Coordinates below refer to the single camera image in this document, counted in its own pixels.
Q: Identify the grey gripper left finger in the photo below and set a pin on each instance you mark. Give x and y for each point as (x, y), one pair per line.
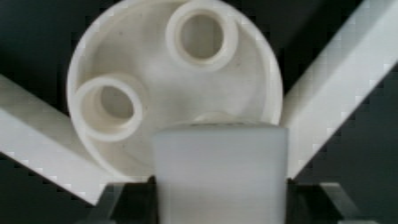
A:
(127, 205)

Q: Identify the white U-shaped fence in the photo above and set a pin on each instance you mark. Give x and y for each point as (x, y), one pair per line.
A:
(40, 139)

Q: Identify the white stool leg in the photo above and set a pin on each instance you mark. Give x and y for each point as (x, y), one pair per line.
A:
(221, 174)

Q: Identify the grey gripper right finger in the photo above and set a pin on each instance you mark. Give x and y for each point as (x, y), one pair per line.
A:
(321, 205)

